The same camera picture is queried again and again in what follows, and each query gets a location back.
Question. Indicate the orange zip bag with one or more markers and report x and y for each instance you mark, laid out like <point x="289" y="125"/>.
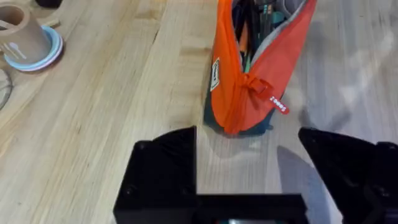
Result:
<point x="236" y="87"/>

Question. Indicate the black object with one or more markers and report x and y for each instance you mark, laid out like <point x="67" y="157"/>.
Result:
<point x="49" y="2"/>

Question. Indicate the clear glass item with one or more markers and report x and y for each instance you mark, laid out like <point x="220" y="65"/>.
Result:
<point x="3" y="90"/>

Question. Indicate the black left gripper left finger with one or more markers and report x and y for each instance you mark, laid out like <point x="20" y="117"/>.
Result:
<point x="161" y="174"/>

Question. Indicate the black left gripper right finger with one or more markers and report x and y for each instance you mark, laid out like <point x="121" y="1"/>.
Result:
<point x="348" y="168"/>

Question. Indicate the brown cup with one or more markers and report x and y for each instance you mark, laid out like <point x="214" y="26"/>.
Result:
<point x="19" y="34"/>

